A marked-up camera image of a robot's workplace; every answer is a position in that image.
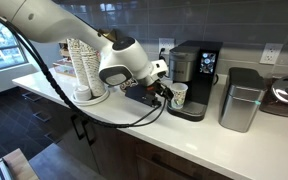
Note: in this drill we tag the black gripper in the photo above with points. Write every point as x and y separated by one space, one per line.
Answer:
153 88

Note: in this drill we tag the printed white paper cup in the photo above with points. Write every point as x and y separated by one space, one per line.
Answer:
180 95

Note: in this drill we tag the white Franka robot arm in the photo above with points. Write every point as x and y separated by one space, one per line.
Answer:
67 26

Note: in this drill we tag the black coffee maker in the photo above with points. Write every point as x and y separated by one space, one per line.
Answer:
200 90

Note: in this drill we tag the dark patterned paper cup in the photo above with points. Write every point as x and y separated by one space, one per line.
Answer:
129 85

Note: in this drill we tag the white round tray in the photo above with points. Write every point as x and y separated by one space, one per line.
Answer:
98 100

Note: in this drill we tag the tall stack of paper cups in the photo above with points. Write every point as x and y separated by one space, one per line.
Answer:
95 77
75 56

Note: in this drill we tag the stainless steel canister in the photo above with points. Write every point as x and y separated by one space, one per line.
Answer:
240 106

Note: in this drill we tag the dark wooden lower cabinet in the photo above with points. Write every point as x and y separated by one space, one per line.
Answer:
117 153

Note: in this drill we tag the dark round appliance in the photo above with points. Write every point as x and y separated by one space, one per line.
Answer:
284 96

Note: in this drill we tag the light wooden table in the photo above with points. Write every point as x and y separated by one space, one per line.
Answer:
17 164

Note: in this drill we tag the window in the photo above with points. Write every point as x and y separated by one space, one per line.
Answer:
0 50

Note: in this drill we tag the white wall outlet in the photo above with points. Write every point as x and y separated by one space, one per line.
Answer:
169 43
270 53

